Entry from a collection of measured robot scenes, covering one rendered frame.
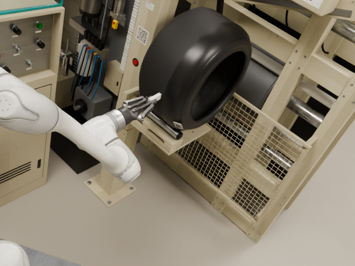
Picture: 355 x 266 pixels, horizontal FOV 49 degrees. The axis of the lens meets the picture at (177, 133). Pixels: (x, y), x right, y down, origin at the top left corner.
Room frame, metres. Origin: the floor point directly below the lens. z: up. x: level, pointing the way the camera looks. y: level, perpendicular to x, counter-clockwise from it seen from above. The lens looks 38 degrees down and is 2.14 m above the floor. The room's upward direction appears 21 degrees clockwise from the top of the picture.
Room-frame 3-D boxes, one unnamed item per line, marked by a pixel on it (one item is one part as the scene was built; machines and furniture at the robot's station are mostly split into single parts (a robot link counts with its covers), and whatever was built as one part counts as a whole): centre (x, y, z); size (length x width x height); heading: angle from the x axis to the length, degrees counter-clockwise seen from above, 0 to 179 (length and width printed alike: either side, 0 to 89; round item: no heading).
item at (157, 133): (1.62, 0.14, 0.84); 0.36 x 0.09 x 0.06; 62
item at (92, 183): (1.85, 0.31, 0.01); 0.27 x 0.27 x 0.02; 62
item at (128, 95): (1.83, 0.23, 0.90); 0.40 x 0.03 x 0.10; 152
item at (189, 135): (1.74, 0.07, 0.80); 0.37 x 0.36 x 0.02; 152
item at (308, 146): (1.93, -0.28, 0.65); 0.90 x 0.02 x 0.70; 62
